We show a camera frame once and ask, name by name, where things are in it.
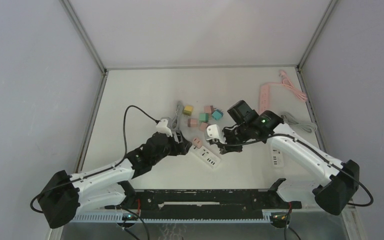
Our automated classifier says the pink charger plug with prongs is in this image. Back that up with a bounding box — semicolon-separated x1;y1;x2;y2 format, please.
198;122;209;132

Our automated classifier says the green charger plug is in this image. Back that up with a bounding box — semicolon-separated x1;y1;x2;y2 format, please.
198;112;210;123

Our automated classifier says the pink power strip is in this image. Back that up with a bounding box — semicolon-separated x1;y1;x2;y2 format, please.
258;83;271;114

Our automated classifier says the pink USB charger plug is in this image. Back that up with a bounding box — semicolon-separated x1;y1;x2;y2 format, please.
192;137;203;149

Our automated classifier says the pink charger plug far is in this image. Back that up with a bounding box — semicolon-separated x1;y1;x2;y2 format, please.
204;105;216;115

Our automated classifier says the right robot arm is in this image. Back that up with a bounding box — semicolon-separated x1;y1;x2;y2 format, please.
206;100;374;216

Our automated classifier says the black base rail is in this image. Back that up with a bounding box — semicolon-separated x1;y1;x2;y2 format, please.
122;189;302;220

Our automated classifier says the white power strip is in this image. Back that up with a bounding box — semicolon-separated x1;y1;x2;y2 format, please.
270;147;284;168
189;145;221;169

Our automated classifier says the grey power strip cable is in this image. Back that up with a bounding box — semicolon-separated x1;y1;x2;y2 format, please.
173;100;185;123

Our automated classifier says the pink power strip cable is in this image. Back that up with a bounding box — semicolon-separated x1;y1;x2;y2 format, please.
268;69;308;103

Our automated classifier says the black left camera cable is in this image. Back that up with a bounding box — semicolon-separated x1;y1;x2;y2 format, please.
123;105;161;157

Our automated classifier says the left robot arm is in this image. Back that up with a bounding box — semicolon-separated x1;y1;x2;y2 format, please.
36;131;192;229

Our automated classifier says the yellow charger plug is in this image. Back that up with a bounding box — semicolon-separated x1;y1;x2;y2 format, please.
182;105;194;116

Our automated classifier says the teal charger plug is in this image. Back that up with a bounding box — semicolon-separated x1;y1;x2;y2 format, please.
211;109;224;121

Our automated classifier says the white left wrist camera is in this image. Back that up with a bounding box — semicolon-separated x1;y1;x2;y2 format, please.
156;117;180;137

